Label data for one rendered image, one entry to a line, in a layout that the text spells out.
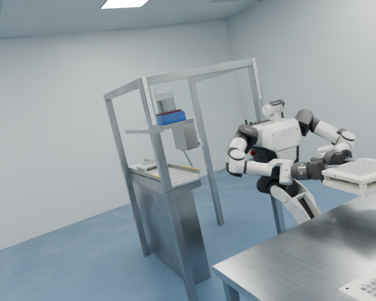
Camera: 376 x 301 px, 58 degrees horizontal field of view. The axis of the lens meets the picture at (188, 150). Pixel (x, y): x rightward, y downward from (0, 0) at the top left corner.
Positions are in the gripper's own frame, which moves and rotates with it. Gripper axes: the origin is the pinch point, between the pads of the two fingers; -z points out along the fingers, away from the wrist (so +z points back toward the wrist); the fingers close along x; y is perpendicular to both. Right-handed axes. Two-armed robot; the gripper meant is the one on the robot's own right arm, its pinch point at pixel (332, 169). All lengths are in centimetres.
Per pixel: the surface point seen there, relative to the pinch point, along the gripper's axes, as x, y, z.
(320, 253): 19.0, 45.2, -6.4
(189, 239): 63, -34, 137
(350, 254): 19.2, 43.2, -16.2
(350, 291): 13, 74, -25
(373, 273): 13, 64, -29
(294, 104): -10, -411, 189
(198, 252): 77, -39, 135
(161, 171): -3, -8, 123
